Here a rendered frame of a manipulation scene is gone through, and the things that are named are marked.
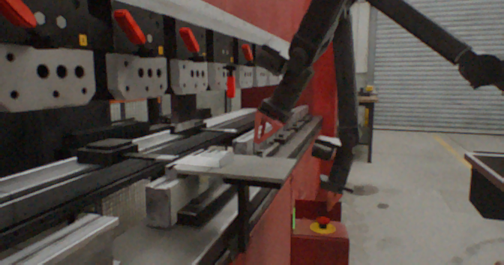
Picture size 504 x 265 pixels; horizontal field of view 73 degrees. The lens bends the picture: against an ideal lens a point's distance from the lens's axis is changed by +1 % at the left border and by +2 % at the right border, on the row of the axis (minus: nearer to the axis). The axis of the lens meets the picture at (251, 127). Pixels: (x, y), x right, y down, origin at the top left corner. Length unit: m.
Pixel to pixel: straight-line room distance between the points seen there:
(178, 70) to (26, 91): 0.36
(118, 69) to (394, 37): 7.76
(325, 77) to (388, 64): 5.27
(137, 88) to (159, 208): 0.30
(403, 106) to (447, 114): 0.88
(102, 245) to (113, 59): 0.31
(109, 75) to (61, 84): 0.11
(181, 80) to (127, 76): 0.19
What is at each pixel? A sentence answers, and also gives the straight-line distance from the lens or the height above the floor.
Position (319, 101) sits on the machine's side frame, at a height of 1.00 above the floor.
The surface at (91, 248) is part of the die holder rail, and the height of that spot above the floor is 0.94.
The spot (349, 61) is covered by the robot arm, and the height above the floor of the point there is 1.26.
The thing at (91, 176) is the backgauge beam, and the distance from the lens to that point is 0.98.
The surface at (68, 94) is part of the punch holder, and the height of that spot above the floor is 1.19.
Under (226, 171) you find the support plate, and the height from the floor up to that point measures 1.00.
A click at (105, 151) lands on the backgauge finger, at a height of 1.02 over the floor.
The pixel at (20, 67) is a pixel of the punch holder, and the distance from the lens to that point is 0.48.
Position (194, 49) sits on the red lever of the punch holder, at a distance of 0.76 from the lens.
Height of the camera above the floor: 1.22
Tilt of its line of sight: 9 degrees down
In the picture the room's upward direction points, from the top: straight up
